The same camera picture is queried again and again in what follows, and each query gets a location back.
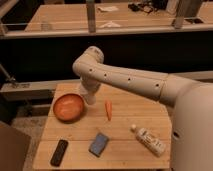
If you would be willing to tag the orange carrot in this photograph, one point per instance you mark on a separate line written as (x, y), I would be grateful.
(108, 108)

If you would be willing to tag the black remote control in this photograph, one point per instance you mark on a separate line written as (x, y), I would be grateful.
(59, 153)

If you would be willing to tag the metal clamp on rail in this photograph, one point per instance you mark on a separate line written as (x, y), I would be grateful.
(12, 80)

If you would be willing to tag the grey metal post right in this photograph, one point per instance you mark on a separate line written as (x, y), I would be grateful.
(183, 12)

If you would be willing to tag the orange ceramic bowl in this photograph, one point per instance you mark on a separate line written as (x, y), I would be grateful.
(68, 107)

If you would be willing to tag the white ceramic cup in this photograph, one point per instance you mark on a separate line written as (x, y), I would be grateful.
(89, 98)

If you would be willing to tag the grey metal post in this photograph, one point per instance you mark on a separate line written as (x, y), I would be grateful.
(90, 6)
(183, 12)

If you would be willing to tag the white paper on far table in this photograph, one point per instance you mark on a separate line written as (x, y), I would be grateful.
(107, 9)

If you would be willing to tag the white folded paper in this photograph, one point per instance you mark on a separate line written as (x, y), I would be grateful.
(110, 24)

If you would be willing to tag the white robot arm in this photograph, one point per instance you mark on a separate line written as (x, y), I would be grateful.
(191, 100)

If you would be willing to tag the brown cardboard box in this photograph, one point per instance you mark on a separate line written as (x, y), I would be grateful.
(14, 146)

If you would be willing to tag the blue sponge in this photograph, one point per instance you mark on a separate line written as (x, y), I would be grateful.
(98, 144)

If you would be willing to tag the white plastic bottle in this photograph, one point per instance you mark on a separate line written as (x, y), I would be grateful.
(156, 146)

